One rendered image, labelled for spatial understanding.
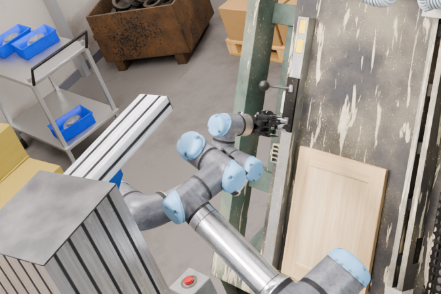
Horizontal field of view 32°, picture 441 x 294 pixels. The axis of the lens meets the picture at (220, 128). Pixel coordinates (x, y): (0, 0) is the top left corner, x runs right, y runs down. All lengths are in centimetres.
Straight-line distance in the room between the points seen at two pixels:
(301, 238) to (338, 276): 105
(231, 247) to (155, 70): 474
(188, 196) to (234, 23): 426
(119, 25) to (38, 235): 488
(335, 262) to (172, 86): 444
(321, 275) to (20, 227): 69
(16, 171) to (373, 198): 310
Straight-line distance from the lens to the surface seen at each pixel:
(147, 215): 228
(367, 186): 271
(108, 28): 654
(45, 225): 170
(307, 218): 288
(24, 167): 530
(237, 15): 603
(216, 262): 317
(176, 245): 470
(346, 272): 187
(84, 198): 172
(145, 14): 631
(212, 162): 197
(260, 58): 303
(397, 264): 262
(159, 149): 554
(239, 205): 312
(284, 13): 301
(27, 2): 657
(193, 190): 192
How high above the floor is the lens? 297
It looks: 33 degrees down
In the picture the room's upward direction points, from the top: 21 degrees counter-clockwise
